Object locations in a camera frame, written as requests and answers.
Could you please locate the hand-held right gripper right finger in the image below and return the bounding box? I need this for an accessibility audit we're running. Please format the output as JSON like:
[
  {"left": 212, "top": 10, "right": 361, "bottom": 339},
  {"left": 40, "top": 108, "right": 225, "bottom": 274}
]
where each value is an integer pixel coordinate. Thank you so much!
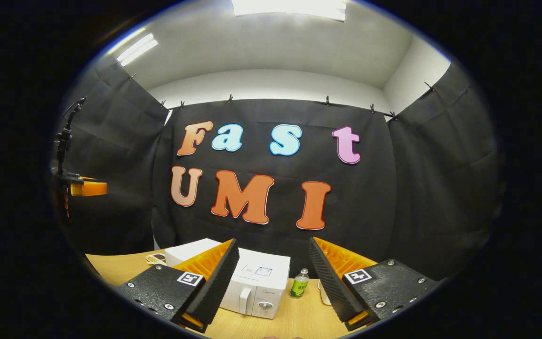
[{"left": 309, "top": 237, "right": 441, "bottom": 331}]

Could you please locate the large ceiling light panel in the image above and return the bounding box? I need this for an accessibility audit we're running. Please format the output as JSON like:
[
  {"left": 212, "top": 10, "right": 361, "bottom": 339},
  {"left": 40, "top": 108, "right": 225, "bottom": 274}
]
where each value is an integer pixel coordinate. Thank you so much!
[{"left": 231, "top": 0, "right": 347, "bottom": 22}]

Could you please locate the green drink bottle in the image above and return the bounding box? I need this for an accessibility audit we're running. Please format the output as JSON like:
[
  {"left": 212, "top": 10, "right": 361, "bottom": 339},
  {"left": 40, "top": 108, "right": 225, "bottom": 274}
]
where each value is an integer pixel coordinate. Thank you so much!
[{"left": 290, "top": 268, "right": 310, "bottom": 299}]

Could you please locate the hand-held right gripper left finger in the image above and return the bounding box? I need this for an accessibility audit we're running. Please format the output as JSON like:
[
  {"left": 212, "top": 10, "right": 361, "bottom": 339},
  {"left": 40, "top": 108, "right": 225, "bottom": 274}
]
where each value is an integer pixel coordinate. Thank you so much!
[{"left": 118, "top": 238, "right": 240, "bottom": 333}]

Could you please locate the black backdrop cloth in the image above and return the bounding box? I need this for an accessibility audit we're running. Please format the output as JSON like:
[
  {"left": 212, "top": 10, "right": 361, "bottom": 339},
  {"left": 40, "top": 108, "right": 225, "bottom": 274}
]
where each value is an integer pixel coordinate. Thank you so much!
[{"left": 57, "top": 61, "right": 504, "bottom": 283}]

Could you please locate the small ceiling light panel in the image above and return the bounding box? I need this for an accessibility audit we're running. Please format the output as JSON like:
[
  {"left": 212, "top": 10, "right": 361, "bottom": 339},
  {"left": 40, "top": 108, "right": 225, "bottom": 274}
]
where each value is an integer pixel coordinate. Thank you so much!
[{"left": 116, "top": 33, "right": 159, "bottom": 67}]

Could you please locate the white microwave oven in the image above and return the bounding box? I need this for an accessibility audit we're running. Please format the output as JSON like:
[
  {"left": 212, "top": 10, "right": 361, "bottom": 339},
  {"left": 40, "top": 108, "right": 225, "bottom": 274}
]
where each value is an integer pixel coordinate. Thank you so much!
[{"left": 164, "top": 238, "right": 291, "bottom": 320}]

